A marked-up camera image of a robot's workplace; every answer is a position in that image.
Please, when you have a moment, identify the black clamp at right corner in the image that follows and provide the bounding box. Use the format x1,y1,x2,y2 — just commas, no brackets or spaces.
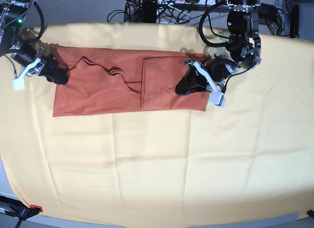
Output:
307,210,314,219

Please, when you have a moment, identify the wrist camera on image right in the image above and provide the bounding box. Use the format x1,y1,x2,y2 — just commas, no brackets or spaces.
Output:
209,91,226,108

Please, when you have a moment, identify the black upright box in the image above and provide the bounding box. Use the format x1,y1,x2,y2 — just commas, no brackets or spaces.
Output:
289,4,300,38

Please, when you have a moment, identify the black power adapter brick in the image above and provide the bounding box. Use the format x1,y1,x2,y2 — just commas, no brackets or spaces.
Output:
258,3,277,20

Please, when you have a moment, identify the black vertical stand post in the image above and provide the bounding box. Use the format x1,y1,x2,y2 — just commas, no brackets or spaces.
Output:
141,0,157,23

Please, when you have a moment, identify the black and red bar clamp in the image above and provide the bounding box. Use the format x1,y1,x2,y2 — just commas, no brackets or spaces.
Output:
0,196,43,228

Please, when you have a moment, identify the terracotta orange T-shirt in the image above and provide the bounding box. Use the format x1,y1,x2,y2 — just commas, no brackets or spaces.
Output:
51,47,209,117

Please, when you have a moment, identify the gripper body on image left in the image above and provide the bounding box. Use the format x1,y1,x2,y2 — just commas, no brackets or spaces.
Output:
11,45,47,76

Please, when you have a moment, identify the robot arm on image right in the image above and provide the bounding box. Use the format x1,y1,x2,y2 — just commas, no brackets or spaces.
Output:
175,0,261,95

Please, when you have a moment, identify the tangle of black cables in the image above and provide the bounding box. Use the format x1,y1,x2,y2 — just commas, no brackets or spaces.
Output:
106,0,197,25

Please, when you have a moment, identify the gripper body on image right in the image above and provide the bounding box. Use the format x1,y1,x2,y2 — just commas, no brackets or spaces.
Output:
203,57,241,86

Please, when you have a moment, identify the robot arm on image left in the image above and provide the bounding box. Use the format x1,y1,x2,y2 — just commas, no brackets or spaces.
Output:
0,0,68,90

